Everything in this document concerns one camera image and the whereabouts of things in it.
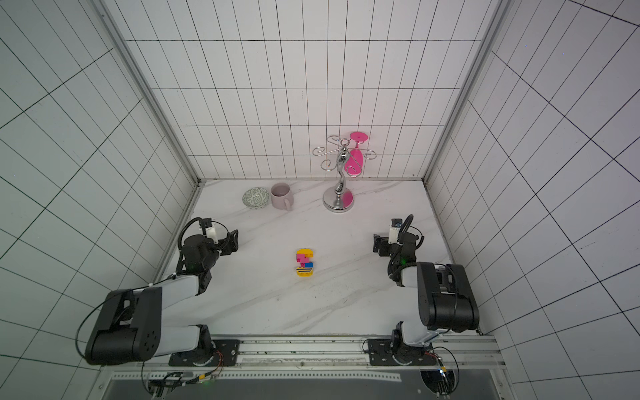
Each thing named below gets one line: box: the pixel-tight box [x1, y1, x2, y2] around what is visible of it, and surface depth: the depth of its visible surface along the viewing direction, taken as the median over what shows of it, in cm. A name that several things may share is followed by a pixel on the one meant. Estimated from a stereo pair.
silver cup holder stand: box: [312, 135, 377, 214], surface depth 100 cm
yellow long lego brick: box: [295, 266, 314, 277], surface depth 90 cm
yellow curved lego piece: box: [296, 248, 314, 258], surface depth 95 cm
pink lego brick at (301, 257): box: [295, 253, 310, 263], surface depth 93 cm
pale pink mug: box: [270, 181, 294, 211], surface depth 107 cm
